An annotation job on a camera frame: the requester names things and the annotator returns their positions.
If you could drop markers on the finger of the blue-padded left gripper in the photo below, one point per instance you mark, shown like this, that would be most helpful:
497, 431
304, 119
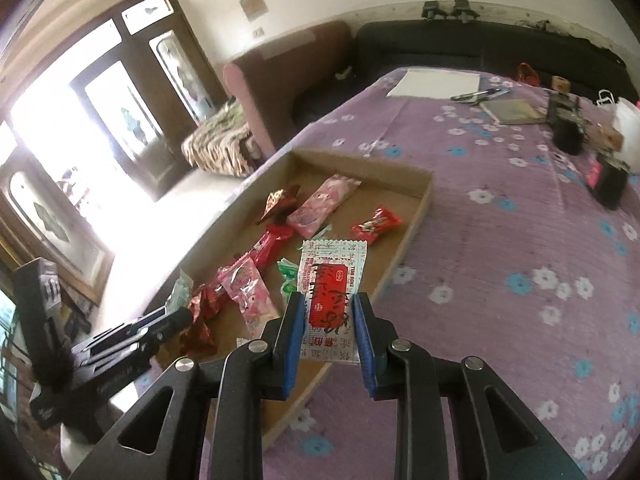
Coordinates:
150, 318

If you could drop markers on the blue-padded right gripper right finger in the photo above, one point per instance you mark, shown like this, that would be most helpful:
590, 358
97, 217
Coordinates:
380, 368

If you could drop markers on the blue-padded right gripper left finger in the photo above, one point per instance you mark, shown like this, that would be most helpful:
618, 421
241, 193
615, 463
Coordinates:
284, 336

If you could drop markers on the white red printed sachet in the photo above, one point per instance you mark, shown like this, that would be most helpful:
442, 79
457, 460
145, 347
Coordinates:
329, 274

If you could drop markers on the green white snack packet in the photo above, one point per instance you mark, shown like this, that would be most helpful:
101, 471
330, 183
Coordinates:
181, 293

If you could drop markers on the small green candy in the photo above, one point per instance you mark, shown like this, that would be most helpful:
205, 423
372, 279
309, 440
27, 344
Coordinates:
288, 271

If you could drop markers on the pink white small packet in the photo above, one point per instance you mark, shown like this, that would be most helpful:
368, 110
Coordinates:
244, 285

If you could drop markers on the large red snack packet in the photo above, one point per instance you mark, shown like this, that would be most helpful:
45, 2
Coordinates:
266, 250

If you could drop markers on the shallow cardboard tray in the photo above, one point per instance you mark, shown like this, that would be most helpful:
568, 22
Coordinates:
405, 190

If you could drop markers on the small red candy packet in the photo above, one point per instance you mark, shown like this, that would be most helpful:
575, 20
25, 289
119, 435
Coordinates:
382, 221

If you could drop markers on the pink patterned snack packet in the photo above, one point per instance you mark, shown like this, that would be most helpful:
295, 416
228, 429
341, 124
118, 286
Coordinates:
308, 218

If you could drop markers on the dark red foil snack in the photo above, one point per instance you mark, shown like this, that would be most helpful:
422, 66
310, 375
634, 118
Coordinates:
280, 203

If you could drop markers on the purple floral tablecloth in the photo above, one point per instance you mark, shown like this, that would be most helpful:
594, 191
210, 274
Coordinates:
514, 262

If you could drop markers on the patterned blanket on seat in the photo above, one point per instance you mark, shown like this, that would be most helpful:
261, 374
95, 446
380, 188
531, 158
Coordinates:
224, 144

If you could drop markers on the wooden glass door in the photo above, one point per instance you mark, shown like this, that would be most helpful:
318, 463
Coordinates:
94, 138

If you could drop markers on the brown armchair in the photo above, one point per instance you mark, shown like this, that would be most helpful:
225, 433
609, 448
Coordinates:
267, 79

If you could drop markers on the black pen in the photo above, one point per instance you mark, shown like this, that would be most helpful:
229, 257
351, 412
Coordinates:
480, 96

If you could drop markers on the white paper sheet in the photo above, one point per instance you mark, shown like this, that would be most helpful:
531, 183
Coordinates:
435, 84

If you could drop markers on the olive notebook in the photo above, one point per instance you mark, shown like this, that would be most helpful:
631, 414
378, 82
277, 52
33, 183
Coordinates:
512, 112

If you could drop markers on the near black cork-top jar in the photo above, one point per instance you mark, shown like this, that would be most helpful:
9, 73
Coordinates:
608, 175

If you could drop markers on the black cork-top jar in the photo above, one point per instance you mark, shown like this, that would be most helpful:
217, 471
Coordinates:
564, 117
608, 175

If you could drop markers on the far black cork-top jar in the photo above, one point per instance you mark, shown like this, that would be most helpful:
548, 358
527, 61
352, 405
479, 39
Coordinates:
564, 117

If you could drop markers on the black sofa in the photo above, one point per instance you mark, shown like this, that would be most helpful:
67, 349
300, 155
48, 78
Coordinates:
382, 47

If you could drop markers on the black clamp on ledge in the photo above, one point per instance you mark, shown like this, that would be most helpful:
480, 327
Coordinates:
432, 11
462, 11

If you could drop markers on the small wall plaque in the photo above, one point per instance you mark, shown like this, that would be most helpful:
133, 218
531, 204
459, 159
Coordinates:
253, 9

